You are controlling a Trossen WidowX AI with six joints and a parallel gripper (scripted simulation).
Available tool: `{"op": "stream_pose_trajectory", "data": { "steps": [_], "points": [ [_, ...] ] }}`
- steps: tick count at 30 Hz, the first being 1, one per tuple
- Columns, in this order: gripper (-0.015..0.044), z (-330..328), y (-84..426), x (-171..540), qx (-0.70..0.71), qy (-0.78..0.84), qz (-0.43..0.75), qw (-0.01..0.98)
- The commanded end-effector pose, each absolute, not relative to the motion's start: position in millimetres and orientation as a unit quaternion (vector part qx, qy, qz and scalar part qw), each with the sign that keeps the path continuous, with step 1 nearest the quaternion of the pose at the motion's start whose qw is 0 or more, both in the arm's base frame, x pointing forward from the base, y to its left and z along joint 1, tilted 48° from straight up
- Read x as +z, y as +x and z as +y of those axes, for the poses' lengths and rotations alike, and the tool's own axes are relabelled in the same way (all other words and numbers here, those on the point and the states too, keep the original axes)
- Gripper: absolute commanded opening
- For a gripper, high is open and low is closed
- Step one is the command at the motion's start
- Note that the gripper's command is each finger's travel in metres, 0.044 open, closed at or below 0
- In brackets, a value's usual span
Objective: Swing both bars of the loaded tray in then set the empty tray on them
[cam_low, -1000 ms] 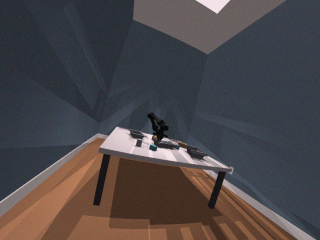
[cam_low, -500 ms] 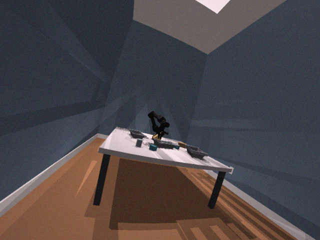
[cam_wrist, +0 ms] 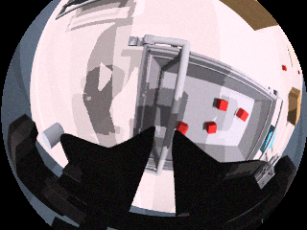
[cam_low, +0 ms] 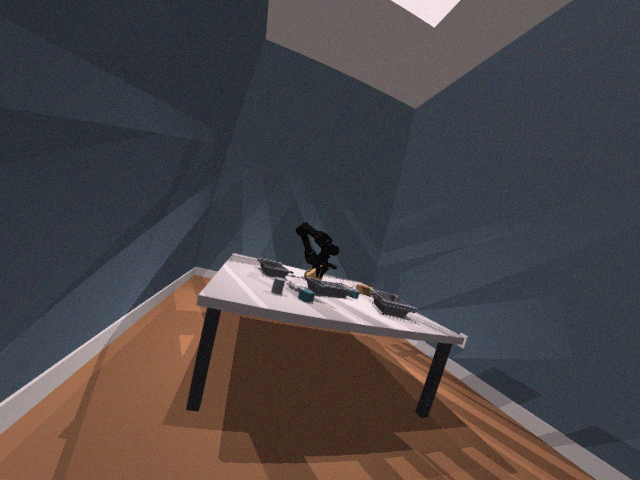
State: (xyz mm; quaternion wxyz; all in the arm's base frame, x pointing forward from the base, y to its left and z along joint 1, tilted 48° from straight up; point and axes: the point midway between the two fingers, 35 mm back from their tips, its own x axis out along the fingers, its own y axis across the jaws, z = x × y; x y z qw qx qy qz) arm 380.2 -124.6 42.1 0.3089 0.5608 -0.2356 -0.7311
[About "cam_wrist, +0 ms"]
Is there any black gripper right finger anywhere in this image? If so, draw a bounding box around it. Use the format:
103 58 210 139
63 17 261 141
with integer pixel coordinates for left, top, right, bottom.
172 130 261 218

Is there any dark grey cylinder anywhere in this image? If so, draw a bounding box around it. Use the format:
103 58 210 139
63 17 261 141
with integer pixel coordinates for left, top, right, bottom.
42 123 65 150

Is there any small red block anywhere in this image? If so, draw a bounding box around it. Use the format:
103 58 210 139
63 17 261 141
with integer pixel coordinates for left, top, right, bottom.
215 99 229 111
206 122 216 134
237 107 248 122
176 120 189 135

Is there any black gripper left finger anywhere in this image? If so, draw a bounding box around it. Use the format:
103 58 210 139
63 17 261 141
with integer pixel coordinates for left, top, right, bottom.
60 126 156 211

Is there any teal block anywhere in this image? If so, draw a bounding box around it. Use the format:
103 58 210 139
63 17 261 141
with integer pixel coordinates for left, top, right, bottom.
260 125 276 153

